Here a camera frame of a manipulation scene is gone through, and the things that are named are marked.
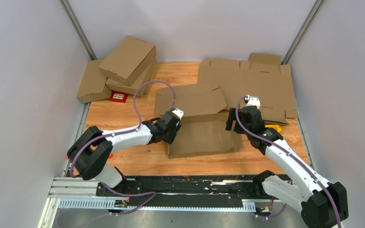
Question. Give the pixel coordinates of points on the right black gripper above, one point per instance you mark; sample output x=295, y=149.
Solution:
x=231, y=117

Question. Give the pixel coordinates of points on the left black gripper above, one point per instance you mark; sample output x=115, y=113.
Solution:
x=171, y=139

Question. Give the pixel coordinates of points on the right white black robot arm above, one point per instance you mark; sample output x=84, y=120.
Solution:
x=320, y=202

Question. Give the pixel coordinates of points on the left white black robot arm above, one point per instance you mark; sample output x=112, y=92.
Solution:
x=90, y=152

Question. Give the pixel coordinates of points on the flat-lying folded cardboard box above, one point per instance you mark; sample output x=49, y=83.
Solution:
x=93, y=85

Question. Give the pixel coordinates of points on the yellow plastic triangle piece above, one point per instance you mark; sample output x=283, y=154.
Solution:
x=275, y=127

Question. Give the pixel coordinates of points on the flat cardboard sheet stack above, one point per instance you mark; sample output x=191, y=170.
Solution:
x=262, y=76

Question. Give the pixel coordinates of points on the red plastic tray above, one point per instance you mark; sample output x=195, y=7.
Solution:
x=118, y=97

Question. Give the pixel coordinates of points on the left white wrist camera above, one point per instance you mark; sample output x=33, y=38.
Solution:
x=178, y=112

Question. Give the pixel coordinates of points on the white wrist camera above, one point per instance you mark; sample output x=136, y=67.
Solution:
x=178, y=112
x=252, y=101

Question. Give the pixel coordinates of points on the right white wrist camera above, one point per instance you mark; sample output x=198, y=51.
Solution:
x=252, y=101

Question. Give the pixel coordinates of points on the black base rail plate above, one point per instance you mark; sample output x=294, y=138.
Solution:
x=193, y=192

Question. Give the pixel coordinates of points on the right aluminium corner post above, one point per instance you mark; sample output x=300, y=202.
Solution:
x=303, y=30

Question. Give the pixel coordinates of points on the aluminium corner post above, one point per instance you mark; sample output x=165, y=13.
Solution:
x=303, y=30
x=78, y=29

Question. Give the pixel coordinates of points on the left aluminium corner post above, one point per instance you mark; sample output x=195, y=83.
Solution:
x=78, y=29

